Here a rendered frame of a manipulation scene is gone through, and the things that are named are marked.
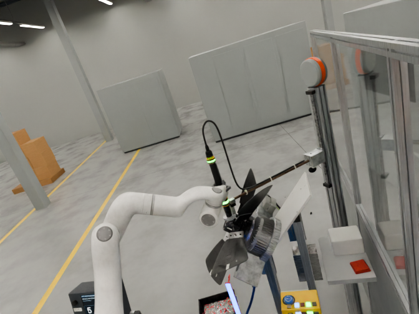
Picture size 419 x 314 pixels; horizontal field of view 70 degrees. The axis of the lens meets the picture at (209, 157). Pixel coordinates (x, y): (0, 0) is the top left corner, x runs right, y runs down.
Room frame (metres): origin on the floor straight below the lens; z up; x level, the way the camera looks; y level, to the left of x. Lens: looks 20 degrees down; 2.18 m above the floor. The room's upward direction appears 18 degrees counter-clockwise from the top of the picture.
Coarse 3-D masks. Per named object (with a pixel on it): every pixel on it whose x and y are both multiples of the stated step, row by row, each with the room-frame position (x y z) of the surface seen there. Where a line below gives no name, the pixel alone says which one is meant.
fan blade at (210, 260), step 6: (222, 240) 1.52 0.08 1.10; (216, 246) 1.53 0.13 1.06; (222, 246) 1.50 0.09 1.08; (210, 252) 1.56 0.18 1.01; (216, 252) 1.51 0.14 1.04; (210, 258) 1.54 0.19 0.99; (216, 258) 1.49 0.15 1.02; (210, 264) 1.51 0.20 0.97; (210, 270) 1.48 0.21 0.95; (222, 276) 1.40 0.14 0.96; (216, 282) 1.40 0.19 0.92
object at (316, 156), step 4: (320, 148) 1.61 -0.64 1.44; (308, 152) 1.63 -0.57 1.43; (312, 152) 1.61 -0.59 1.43; (316, 152) 1.59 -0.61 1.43; (320, 152) 1.58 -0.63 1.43; (304, 156) 1.62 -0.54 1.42; (308, 156) 1.58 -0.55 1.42; (312, 156) 1.56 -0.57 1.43; (316, 156) 1.56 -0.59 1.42; (320, 156) 1.57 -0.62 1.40; (324, 156) 1.58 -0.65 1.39; (312, 160) 1.56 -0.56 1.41; (316, 160) 1.56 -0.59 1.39; (320, 160) 1.57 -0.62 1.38; (324, 160) 1.58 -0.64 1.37; (308, 164) 1.60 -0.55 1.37; (312, 164) 1.56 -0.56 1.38; (316, 164) 1.56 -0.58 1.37
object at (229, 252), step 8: (232, 240) 1.37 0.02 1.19; (240, 240) 1.34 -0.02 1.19; (224, 248) 1.33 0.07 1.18; (232, 248) 1.30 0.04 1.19; (240, 248) 1.28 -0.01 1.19; (224, 256) 1.27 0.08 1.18; (232, 256) 1.24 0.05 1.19; (240, 256) 1.21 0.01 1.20; (216, 264) 1.25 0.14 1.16; (224, 264) 1.21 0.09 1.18; (232, 264) 1.18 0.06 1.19; (216, 272) 1.20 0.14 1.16
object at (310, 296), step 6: (282, 294) 1.03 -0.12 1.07; (288, 294) 1.03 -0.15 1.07; (294, 294) 1.01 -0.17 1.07; (300, 294) 1.01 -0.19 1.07; (306, 294) 1.00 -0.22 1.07; (312, 294) 0.99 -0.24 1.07; (282, 300) 1.00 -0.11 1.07; (294, 300) 0.98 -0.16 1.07; (300, 300) 0.97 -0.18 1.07; (306, 300) 0.97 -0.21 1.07; (312, 300) 0.96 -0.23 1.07; (318, 300) 0.95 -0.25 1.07; (282, 306) 0.98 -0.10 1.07; (294, 306) 0.96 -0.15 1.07; (300, 306) 0.95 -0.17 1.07; (306, 306) 0.94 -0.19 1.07; (318, 306) 0.92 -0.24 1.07; (282, 312) 0.96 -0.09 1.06; (288, 312) 0.95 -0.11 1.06; (294, 312) 0.94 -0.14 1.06
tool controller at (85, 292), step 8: (80, 288) 1.30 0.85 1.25; (88, 288) 1.28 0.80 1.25; (72, 296) 1.27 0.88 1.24; (80, 296) 1.25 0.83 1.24; (88, 296) 1.24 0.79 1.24; (72, 304) 1.25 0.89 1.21; (80, 304) 1.25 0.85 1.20; (88, 304) 1.23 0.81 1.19; (128, 304) 1.26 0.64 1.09; (80, 312) 1.24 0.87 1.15; (128, 312) 1.24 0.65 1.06
